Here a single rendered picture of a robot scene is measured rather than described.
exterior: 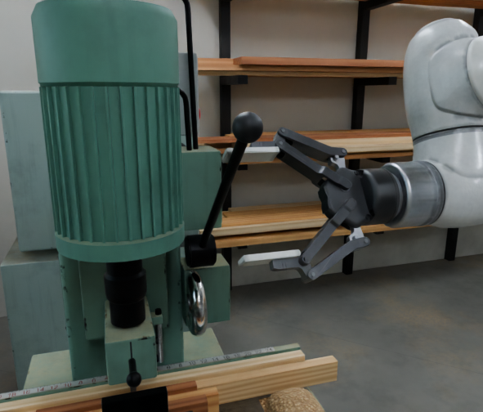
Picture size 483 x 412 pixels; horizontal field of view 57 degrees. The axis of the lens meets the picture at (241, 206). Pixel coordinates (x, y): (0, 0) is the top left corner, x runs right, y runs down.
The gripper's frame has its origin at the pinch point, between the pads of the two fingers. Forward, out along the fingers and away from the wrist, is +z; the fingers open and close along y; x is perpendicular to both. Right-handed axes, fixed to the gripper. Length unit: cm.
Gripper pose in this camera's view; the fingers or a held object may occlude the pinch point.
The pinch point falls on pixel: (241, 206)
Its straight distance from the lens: 53.9
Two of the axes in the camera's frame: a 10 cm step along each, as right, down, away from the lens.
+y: -1.6, -9.4, 3.1
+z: -9.6, 0.7, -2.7
